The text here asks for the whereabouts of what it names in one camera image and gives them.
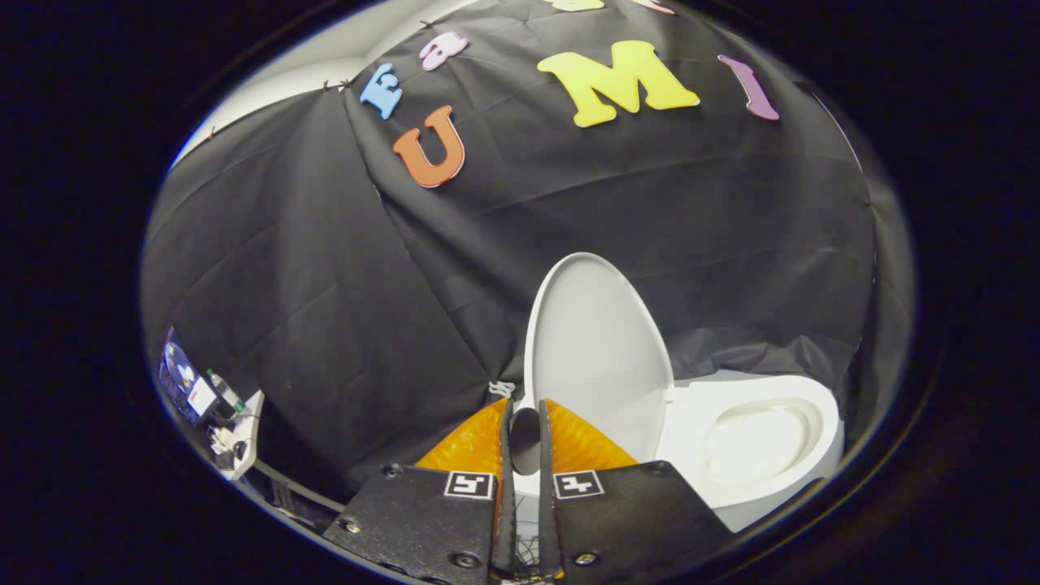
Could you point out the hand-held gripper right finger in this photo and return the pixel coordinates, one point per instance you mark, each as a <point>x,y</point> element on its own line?
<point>634,516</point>

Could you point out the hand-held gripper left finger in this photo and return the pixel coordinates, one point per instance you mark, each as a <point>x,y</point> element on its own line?
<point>406,520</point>

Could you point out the black backdrop cloth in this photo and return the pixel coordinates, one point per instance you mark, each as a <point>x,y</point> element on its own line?
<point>406,284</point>

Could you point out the white toilet lid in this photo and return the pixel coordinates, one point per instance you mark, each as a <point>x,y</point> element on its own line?
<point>593,349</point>

